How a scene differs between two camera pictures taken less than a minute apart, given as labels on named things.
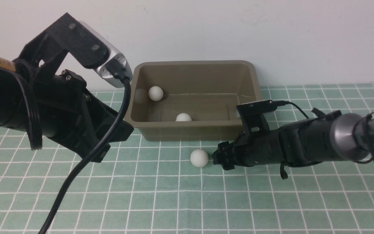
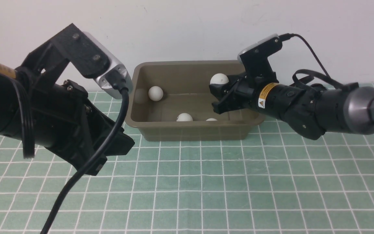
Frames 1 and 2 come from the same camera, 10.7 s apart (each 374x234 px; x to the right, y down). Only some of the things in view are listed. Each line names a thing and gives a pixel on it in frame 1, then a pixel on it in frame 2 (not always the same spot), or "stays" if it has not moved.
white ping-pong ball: (155, 93) stays
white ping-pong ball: (183, 117) stays
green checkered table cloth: (165, 186) stays
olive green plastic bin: (209, 91) stays
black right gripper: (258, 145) -> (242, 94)
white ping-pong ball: (199, 158) -> (219, 78)
